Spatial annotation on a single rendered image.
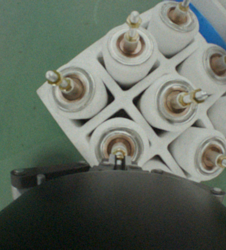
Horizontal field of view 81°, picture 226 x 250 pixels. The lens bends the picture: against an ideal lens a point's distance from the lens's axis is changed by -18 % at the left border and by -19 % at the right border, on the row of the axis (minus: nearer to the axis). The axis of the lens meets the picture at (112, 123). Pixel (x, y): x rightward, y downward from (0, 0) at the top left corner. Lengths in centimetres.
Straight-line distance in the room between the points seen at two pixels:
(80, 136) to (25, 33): 51
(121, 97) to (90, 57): 11
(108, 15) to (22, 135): 53
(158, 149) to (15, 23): 73
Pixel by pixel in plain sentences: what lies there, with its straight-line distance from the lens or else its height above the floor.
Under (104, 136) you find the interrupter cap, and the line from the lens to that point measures 24.
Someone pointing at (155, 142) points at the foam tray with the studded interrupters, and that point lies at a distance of 33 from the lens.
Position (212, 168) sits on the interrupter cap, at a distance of 31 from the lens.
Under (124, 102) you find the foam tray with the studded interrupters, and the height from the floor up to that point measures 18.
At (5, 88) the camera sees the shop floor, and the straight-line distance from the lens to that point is 67.
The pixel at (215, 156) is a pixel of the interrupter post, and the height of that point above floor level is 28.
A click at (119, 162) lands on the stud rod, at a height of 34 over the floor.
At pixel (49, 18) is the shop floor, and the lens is 68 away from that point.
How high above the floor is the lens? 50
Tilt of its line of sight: 87 degrees down
